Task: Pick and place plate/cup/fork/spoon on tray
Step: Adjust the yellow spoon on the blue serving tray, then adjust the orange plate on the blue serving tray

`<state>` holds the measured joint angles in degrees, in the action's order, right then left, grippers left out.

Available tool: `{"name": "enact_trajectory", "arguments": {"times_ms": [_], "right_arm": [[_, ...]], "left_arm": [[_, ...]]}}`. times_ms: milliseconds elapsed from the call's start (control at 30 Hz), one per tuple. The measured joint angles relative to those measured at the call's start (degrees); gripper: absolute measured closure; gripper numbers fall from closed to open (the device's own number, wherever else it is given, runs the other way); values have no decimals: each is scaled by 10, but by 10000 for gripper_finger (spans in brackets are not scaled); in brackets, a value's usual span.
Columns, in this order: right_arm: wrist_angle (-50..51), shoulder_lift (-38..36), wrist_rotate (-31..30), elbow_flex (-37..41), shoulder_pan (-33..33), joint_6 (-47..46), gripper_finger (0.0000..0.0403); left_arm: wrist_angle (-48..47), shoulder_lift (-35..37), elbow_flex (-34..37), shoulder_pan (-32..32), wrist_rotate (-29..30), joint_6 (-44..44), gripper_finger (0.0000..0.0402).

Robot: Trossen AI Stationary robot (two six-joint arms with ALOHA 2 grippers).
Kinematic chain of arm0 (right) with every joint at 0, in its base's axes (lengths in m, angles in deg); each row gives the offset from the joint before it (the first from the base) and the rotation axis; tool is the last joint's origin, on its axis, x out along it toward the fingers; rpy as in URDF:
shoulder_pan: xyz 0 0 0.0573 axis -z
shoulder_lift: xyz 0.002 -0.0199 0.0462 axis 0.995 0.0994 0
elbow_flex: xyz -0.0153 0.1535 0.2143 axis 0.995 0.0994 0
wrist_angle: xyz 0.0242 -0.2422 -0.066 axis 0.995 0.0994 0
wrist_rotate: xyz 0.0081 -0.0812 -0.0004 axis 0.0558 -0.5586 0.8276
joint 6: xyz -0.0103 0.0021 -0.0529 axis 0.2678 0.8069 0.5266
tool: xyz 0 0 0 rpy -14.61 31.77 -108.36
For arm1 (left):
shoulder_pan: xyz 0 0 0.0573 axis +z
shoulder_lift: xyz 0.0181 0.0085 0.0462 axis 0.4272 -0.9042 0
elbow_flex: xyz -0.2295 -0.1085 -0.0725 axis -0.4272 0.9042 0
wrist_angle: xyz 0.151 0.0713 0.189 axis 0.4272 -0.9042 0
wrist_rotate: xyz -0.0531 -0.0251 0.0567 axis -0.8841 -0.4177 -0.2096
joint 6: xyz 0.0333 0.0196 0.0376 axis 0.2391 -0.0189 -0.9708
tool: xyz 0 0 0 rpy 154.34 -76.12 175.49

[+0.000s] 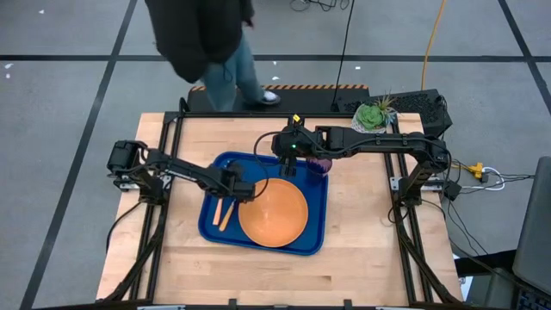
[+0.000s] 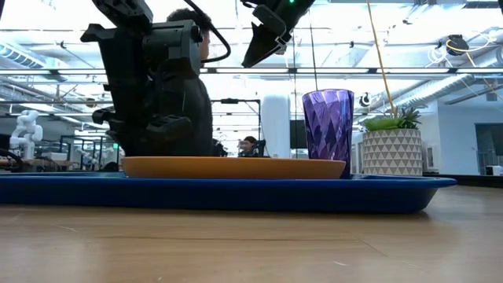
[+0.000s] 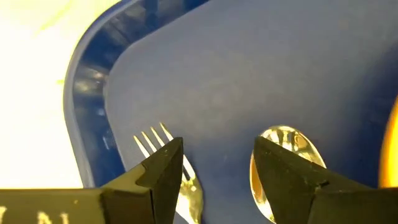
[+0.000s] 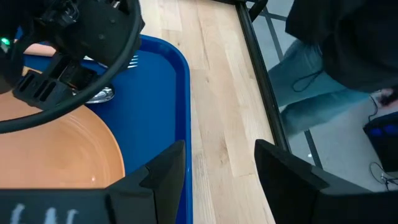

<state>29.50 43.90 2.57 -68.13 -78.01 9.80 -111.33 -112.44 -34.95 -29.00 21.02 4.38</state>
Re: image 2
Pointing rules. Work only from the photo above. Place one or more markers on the black distant frame rig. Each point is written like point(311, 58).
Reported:
point(236, 101)

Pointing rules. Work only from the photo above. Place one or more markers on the blue plastic tray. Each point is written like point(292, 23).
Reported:
point(236, 196)

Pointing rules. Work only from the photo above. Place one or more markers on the white building pillar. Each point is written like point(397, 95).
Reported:
point(276, 126)

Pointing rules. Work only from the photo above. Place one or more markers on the person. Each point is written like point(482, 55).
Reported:
point(249, 145)
point(196, 110)

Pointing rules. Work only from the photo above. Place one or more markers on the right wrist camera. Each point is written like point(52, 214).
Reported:
point(271, 21)

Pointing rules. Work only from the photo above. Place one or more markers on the dark wall panel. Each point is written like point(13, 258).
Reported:
point(489, 139)

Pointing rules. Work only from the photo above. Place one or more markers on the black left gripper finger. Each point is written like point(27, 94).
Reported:
point(137, 147)

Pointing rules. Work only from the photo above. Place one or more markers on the succulent in triangle-patterned pot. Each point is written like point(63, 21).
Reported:
point(393, 151)

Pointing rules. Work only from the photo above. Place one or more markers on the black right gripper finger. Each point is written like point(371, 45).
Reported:
point(263, 49)

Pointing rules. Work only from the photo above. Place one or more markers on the orange plate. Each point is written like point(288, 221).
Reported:
point(236, 168)

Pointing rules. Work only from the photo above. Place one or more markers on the black wall monitor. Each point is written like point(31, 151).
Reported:
point(298, 135)

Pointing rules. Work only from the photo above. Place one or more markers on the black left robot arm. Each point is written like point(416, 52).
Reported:
point(125, 9)

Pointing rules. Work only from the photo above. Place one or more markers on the white humanoid robot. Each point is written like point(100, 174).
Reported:
point(25, 133)

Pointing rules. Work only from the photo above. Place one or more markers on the purple faceted cup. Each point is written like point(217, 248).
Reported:
point(328, 126)

